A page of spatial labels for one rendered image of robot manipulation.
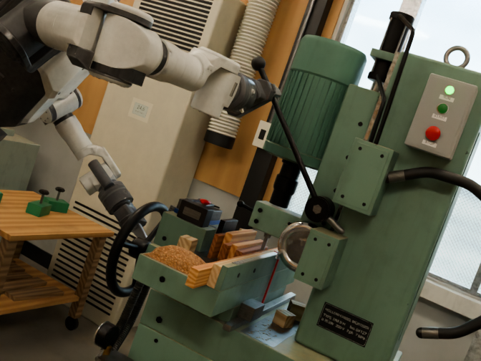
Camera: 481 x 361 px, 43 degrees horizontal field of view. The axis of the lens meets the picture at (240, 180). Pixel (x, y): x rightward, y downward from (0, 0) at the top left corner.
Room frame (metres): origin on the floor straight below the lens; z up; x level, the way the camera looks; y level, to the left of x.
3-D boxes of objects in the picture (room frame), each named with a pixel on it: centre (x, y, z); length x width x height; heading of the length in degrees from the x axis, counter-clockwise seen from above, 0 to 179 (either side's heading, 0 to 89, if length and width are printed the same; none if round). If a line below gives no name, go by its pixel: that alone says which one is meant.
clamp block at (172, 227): (1.62, 0.08, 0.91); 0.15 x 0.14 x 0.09; 159
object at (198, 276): (1.53, -0.09, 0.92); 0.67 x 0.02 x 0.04; 159
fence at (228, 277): (1.54, -0.14, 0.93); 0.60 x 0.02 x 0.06; 159
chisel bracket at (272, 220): (1.57, -0.13, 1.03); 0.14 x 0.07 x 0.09; 69
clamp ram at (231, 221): (1.60, 0.02, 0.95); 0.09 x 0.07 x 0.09; 159
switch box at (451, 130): (1.34, -0.36, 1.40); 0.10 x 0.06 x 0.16; 69
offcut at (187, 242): (1.48, 0.07, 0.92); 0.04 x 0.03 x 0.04; 165
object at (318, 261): (1.37, -0.23, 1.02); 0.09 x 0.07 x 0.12; 159
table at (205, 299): (1.59, 0.00, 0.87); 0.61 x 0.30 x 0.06; 159
